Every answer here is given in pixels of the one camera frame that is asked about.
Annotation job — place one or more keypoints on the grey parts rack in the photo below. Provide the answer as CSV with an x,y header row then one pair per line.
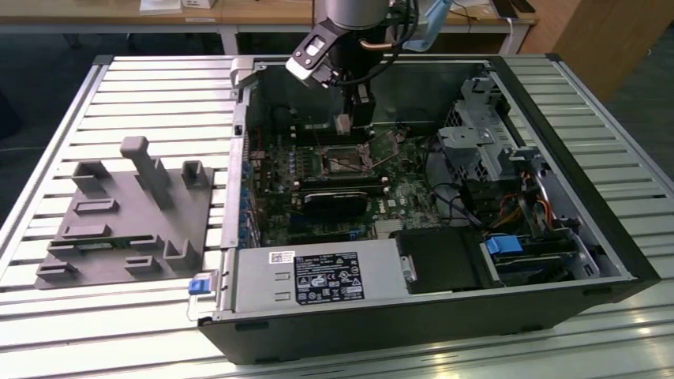
x,y
126,221

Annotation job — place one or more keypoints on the blue plastic latch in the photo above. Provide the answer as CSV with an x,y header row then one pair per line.
x,y
199,286

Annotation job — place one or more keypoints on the silver CPU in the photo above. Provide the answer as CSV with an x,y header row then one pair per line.
x,y
342,124

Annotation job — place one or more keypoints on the small silver heat sink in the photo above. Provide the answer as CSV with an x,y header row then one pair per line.
x,y
388,229

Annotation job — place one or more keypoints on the black graphics card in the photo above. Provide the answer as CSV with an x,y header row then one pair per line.
x,y
337,205

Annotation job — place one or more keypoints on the flat black device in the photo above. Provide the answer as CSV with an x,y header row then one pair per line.
x,y
508,8

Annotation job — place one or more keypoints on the blue disk carrier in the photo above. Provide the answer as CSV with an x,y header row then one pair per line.
x,y
502,246

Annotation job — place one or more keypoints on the perforated metal drive cage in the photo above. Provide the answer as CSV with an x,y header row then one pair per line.
x,y
464,136

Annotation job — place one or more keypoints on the green motherboard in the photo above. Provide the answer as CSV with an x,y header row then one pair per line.
x,y
410,197

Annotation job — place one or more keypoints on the black disk drive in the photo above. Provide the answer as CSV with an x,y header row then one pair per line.
x,y
526,268

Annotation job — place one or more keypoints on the large white box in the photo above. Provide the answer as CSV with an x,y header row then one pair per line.
x,y
161,6

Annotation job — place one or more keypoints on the wooden desk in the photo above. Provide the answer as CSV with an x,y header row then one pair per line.
x,y
106,19

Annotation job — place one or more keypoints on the CPU socket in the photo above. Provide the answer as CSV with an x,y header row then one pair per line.
x,y
342,162

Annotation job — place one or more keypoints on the small white box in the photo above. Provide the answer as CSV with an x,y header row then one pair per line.
x,y
199,4

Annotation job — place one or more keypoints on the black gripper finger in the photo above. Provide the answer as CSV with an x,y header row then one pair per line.
x,y
364,108
346,100

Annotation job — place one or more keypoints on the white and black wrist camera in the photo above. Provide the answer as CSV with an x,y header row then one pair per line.
x,y
312,51

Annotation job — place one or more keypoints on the green RAM stick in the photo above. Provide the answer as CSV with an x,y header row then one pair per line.
x,y
95,246

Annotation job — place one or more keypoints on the wooden cabinet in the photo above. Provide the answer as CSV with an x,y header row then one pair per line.
x,y
605,39

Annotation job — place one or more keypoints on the black PC case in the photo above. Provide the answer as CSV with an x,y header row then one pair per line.
x,y
369,335

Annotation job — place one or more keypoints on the black plastic shroud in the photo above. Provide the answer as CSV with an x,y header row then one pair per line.
x,y
437,260

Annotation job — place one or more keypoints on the silver power supply with label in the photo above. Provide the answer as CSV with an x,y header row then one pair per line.
x,y
253,284

